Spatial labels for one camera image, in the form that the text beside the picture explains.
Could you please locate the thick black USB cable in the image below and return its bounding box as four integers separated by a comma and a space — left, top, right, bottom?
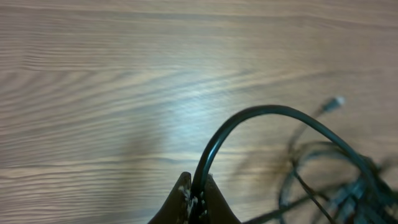
189, 105, 398, 224

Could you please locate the thin black split cable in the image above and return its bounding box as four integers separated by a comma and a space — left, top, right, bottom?
242, 96, 398, 224

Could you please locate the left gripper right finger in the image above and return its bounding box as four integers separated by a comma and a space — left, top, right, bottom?
202, 174, 241, 224

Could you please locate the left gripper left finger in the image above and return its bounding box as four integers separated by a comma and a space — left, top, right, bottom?
148, 172, 192, 224

